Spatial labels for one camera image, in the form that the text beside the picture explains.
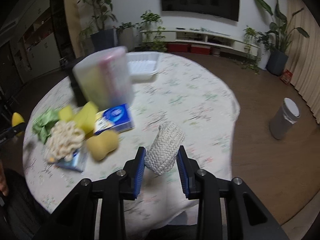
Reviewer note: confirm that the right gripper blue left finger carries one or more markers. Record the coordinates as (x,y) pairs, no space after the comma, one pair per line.
(134,169)

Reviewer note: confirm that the yellow square sponge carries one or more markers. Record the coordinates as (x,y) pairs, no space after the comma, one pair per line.
(85,118)

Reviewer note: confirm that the beige curtain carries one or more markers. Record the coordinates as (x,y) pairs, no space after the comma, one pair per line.
(303,53)

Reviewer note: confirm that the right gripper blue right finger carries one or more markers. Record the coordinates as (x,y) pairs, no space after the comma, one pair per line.
(187,168)

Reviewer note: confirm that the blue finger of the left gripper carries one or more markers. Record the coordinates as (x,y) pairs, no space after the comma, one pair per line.
(17,127)

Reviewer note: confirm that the small red packet on floor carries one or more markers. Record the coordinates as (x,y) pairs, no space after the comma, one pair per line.
(286,77)

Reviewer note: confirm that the round yellow sponge ball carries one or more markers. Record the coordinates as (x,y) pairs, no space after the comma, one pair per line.
(18,120)

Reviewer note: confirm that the cream chenille loop scrubber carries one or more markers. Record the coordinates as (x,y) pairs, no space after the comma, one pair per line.
(65,138)

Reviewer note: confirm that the black cylindrical speaker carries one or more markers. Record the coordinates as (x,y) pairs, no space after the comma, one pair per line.
(67,64)

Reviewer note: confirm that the tan peanut-shaped sponge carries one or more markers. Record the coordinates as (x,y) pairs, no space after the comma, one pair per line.
(99,146)

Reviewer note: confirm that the tall plant dark pot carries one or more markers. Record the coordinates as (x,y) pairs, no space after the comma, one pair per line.
(102,11)

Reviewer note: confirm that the white cabinet shelving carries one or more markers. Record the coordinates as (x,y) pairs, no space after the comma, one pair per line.
(32,41)

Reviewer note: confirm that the trailing plant on console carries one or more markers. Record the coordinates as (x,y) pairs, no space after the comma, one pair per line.
(256,55)

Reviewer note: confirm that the red storage box left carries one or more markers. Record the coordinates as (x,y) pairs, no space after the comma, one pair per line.
(177,47)

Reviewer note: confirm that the red storage box right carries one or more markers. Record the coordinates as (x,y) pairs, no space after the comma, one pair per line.
(200,49)

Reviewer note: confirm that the red storage box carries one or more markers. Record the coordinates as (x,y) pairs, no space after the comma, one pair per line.
(200,49)
(177,47)

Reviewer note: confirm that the white plastic tray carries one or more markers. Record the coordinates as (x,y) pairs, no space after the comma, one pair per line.
(143,66)

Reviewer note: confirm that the plant in ribbed grey pot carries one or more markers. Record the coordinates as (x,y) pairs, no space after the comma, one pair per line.
(125,34)

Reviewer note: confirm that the white tv console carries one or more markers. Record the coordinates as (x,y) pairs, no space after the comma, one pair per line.
(224,42)

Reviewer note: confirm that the small yellow sponge piece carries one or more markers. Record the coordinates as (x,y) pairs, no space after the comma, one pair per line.
(66,113)

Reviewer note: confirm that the large leaf plant right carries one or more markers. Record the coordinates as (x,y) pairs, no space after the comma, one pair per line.
(279,36)

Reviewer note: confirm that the person's left hand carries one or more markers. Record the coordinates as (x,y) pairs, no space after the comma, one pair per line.
(3,183)

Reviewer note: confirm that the white knitted cloth roll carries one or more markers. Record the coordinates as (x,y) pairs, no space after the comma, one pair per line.
(161,155)

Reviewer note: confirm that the translucent plastic storage box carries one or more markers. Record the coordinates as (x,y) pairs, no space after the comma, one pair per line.
(104,78)

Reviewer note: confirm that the green satin cloth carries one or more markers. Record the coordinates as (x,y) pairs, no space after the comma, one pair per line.
(44,123)

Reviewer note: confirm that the trailing green plant centre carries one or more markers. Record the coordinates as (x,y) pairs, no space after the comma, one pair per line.
(150,32)

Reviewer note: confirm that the blue tissue pack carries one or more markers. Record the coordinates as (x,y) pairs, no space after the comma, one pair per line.
(77,163)
(116,118)

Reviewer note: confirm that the grey cylindrical trash bin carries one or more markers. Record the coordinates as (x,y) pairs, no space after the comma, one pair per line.
(286,116)

